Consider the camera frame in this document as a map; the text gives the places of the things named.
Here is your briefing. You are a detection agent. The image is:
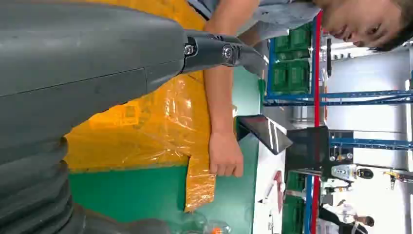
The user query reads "person's hand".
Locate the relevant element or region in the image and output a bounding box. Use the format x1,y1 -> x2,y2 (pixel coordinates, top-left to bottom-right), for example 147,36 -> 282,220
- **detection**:
208,130 -> 245,178

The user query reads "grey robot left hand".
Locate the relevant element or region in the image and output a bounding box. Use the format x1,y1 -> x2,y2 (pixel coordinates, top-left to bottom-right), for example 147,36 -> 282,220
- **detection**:
0,0 -> 267,162

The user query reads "black tablet screen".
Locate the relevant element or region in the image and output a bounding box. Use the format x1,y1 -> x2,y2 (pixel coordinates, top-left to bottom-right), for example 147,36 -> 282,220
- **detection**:
237,115 -> 294,156

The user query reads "red tool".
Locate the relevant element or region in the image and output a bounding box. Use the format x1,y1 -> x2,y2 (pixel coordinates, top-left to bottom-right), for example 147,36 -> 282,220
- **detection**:
273,170 -> 285,214

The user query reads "green crate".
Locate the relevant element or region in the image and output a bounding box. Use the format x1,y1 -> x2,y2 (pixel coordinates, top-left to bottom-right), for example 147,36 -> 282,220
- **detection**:
288,59 -> 311,92
270,63 -> 289,93
274,35 -> 291,53
281,195 -> 306,234
289,25 -> 313,51
285,171 -> 306,192

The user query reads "yellow plastic-wrapped sheet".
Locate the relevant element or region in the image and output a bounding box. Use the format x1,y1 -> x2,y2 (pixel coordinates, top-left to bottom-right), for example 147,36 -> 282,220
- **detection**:
64,0 -> 217,213

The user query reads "black monitor box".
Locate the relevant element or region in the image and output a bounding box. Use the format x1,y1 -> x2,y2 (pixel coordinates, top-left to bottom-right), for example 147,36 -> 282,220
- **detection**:
285,126 -> 330,172

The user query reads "green mat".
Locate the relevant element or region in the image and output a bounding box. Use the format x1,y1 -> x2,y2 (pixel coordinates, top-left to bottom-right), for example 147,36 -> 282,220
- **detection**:
68,66 -> 268,234

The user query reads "white device with black lens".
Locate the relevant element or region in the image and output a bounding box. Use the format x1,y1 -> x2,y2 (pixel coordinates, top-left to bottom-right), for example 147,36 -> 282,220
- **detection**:
331,164 -> 375,181

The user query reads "background person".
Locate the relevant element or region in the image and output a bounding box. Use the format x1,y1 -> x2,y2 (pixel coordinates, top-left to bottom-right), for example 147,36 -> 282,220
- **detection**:
318,206 -> 375,234

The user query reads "black hanging bar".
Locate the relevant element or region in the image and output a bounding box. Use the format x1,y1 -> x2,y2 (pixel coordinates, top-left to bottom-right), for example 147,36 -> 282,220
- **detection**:
326,38 -> 332,78

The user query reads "blue shelf rack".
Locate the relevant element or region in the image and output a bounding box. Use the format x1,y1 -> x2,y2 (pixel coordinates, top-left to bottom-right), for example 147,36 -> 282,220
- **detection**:
263,16 -> 413,107

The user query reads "blue rack beam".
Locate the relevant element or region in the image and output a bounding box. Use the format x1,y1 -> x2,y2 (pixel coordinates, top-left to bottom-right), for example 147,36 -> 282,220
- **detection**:
329,138 -> 413,151

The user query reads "red post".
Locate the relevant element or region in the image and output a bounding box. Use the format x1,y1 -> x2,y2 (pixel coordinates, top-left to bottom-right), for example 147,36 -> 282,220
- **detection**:
309,11 -> 324,234

